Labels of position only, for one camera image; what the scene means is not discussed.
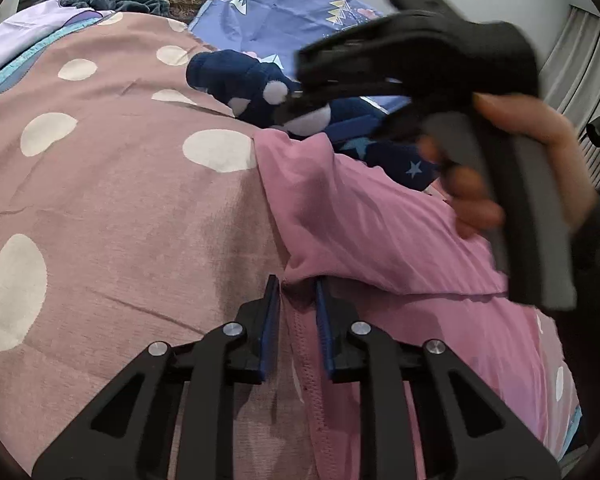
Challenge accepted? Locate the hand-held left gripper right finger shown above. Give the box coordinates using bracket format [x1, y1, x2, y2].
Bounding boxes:
[314, 277, 564, 480]

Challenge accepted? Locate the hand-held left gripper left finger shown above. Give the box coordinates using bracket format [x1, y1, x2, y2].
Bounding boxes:
[31, 275, 284, 480]

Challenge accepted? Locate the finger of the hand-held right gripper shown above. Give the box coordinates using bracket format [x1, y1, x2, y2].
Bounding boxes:
[279, 91, 411, 131]
[296, 27, 381, 92]

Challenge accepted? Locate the pink garment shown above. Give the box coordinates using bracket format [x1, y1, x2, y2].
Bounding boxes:
[254, 129, 552, 480]

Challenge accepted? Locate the person's right hand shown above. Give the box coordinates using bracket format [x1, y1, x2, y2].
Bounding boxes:
[419, 92, 599, 241]

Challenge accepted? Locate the blue printed quilt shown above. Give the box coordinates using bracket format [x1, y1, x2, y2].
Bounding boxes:
[187, 0, 416, 113]

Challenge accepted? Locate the navy garment with white pompom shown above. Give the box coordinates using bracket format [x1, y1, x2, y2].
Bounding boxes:
[186, 49, 333, 140]

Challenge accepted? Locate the light grey curtain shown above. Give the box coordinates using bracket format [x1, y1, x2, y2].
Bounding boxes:
[536, 4, 600, 188]

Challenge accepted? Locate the pink polka dot blanket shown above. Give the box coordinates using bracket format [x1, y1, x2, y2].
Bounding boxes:
[0, 10, 583, 480]

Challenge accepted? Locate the lavender cloth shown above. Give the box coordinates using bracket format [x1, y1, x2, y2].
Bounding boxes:
[0, 0, 117, 69]

